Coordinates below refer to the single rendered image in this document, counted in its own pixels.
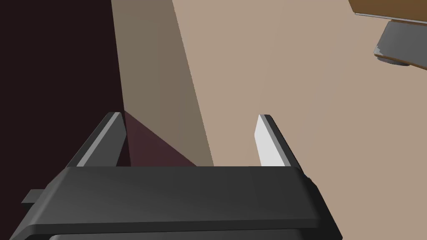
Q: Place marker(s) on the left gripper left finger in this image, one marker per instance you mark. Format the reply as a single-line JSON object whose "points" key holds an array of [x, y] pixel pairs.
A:
{"points": [[100, 143]]}

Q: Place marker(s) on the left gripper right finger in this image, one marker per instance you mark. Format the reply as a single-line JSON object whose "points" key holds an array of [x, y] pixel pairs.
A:
{"points": [[272, 146]]}

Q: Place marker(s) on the brown table with grey leg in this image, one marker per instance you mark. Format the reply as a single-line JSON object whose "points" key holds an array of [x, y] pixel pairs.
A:
{"points": [[400, 36]]}

